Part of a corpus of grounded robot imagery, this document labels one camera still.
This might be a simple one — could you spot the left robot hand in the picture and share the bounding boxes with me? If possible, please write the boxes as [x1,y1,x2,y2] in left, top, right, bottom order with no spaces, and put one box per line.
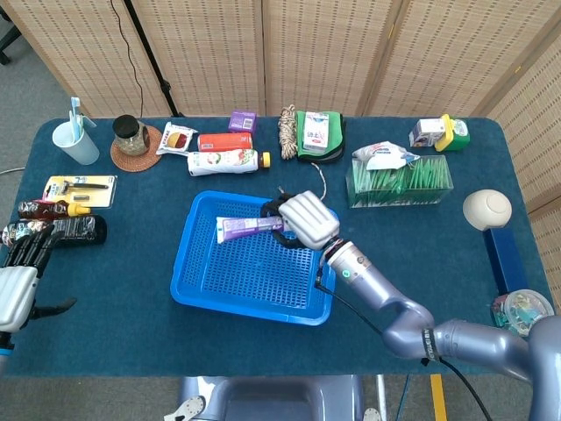
[0,222,78,332]

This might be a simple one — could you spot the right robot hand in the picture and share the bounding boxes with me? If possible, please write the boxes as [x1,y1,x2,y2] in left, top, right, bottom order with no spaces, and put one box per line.
[259,189,341,252]

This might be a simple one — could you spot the purple white toothpaste tube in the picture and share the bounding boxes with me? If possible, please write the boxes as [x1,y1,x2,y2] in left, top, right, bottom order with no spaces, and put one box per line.
[215,215,285,245]

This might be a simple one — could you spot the blue plastic basket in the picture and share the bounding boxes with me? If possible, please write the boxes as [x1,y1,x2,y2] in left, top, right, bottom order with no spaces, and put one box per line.
[169,189,341,326]

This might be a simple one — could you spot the black wrapped package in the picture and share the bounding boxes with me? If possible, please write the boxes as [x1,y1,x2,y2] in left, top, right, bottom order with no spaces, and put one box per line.
[2,214,109,248]

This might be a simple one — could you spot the dark bottle yellow cap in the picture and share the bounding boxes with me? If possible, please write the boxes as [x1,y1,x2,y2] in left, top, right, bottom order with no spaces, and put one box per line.
[17,199,92,220]

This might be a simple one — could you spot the green folded cloth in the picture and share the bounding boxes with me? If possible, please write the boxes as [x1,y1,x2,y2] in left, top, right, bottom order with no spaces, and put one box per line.
[295,110,347,164]

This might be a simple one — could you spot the white milk carton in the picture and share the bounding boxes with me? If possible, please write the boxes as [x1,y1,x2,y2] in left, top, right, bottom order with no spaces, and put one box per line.
[302,111,331,153]

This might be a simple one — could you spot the white tissue packet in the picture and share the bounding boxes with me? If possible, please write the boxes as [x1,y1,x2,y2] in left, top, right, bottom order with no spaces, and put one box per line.
[352,140,422,171]

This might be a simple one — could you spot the clear box green sachets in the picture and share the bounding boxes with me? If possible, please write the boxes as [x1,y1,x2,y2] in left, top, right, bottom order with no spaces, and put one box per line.
[345,154,453,209]

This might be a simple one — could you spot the white bottle yellow cap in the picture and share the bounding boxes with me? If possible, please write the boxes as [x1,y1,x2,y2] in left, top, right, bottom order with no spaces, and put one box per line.
[187,148,272,177]

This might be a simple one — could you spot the razor in yellow packaging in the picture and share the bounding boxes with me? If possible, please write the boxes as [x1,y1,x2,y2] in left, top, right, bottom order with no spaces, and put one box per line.
[43,175,118,209]

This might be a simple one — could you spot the orange red can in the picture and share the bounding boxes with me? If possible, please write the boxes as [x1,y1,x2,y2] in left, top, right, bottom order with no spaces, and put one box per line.
[196,132,254,153]

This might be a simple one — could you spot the purple small box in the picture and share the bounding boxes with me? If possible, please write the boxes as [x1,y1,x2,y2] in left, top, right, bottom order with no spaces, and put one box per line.
[228,110,258,133]

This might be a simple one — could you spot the small white purple carton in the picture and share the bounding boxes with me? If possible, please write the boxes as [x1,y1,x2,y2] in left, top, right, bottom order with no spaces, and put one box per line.
[408,118,447,148]

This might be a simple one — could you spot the light blue plastic cup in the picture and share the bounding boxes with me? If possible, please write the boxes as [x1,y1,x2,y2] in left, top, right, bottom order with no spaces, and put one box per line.
[52,120,101,167]

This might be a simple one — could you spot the white snack packet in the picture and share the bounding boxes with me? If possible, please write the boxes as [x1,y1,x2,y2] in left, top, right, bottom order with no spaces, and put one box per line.
[155,121,195,156]

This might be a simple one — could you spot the green yellow lidded container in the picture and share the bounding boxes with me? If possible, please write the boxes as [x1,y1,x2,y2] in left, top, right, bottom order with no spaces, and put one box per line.
[434,113,471,153]

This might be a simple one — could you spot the round woven brown coaster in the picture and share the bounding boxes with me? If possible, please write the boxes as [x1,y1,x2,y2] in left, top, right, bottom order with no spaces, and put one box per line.
[110,125,164,173]

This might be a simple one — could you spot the blue toothbrush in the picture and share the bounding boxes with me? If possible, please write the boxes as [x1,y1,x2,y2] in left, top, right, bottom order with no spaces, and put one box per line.
[68,96,97,138]

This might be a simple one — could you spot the beige round dome object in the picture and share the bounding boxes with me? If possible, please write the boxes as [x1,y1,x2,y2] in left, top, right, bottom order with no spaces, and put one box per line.
[463,189,513,230]

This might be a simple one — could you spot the glass jar black lid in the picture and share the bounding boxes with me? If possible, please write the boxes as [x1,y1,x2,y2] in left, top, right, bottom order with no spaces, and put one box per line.
[111,114,151,156]

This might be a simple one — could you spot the robot torso base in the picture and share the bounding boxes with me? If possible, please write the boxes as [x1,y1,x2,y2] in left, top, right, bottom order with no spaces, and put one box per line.
[162,375,383,421]

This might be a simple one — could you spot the blue rectangular box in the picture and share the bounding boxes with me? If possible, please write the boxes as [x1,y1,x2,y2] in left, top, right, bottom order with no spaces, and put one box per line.
[482,225,529,296]

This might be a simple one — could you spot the black tripod stand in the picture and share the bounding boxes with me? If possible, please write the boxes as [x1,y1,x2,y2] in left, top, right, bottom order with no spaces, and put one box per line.
[124,0,186,118]

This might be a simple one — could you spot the clear tub of clips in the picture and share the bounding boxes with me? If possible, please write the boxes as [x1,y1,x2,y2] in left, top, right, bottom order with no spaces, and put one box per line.
[490,289,555,338]

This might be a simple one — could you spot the coiled beige rope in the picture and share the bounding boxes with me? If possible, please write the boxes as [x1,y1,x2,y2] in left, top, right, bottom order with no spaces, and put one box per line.
[277,103,329,203]

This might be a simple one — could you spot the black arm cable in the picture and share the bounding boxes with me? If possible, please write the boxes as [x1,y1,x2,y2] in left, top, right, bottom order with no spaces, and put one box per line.
[314,267,494,421]

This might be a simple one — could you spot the black hanging cable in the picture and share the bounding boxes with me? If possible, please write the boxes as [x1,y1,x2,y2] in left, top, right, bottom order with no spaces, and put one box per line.
[109,0,146,118]

